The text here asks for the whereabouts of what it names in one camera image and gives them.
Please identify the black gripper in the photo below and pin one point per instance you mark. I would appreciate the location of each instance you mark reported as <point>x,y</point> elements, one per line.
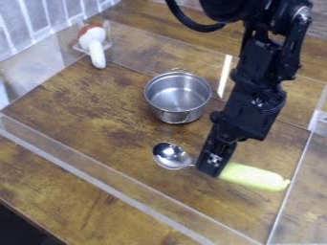
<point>245,119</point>

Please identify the green handled metal spoon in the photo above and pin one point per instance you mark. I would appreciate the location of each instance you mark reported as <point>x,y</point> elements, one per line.
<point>172,157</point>

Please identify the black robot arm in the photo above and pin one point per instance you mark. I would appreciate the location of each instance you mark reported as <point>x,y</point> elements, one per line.
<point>276,24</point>

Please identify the small steel pot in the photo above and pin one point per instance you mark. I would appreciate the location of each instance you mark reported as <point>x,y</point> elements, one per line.
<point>177,96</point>

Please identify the red white toy mushroom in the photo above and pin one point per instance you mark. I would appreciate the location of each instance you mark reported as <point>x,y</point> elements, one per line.
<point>91,37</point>

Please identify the clear acrylic enclosure wall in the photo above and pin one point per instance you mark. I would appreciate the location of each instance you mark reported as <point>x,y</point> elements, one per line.
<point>180,217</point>

